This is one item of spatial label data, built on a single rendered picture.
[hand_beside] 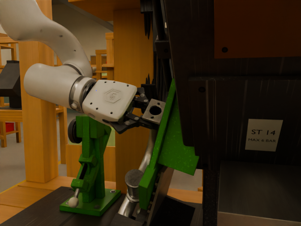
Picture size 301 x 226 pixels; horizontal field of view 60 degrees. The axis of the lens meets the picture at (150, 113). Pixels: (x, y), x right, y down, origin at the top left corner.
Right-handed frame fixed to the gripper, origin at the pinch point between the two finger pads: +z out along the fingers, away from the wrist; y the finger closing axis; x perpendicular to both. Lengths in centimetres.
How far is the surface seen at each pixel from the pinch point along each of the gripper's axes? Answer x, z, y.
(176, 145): -5.4, 7.9, -8.0
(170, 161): -3.0, 7.7, -10.3
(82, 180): 21.7, -15.8, -12.9
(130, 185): -0.1, 2.0, -16.3
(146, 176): -2.6, 4.5, -14.4
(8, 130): 409, -378, 129
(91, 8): 0.2, -33.6, 32.4
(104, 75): 693, -440, 575
